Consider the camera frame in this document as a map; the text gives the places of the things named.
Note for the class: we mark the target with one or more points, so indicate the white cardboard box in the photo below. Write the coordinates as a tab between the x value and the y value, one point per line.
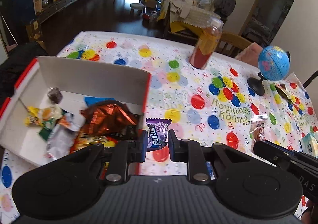
87	77

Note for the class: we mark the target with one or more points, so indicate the tissue pack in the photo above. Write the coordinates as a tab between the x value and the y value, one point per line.
309	144

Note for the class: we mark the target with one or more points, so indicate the balloon printed tablecloth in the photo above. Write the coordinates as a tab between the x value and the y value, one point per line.
178	104

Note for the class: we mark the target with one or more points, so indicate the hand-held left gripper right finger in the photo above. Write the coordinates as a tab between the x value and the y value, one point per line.
172	147

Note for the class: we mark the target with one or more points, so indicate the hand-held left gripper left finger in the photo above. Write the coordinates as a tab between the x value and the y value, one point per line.
143	147

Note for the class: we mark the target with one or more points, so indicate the sofa with cream cover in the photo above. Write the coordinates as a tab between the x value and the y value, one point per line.
193	15

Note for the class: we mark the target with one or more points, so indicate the dark brown candy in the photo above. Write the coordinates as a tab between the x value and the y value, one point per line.
54	94

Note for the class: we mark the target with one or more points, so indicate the black cabinet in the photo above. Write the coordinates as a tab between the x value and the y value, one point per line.
17	10

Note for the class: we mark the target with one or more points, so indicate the juice bottle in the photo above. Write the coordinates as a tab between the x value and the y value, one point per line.
207	45

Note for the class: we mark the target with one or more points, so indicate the silver snack packet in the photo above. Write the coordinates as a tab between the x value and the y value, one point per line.
64	134

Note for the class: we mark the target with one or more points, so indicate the pink cloth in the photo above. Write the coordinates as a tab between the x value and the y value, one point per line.
249	53

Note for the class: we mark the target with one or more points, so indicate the blue globe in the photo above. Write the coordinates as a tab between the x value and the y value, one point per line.
273	62

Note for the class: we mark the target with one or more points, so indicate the brown red foil packet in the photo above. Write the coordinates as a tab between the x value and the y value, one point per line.
109	117

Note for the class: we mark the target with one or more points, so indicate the wooden chair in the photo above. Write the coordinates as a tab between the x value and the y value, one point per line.
233	42

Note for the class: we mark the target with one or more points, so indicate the orange red snack packet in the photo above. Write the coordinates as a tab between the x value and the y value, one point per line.
92	143

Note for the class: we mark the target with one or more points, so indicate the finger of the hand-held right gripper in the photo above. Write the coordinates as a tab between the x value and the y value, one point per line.
273	154

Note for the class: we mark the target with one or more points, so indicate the blue cookie packet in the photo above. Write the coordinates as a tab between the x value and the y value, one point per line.
95	100

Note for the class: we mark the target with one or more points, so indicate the green white snack packet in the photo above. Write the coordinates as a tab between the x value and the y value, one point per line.
49	119

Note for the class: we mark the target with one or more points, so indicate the small round stool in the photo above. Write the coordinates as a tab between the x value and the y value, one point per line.
137	7

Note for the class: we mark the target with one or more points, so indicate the clear brown snack packet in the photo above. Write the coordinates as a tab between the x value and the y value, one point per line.
258	129

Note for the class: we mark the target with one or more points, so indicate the dark yellow snack packet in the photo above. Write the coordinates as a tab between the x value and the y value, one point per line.
284	92

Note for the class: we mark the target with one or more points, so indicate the pile of clothes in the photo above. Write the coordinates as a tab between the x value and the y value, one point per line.
222	0

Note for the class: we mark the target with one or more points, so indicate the brown cardboard box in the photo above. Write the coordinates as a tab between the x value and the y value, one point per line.
33	30

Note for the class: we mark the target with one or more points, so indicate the black jacket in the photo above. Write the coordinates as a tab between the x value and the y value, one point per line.
19	65

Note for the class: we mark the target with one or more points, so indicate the purple candy packet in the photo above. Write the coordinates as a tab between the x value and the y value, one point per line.
157	132

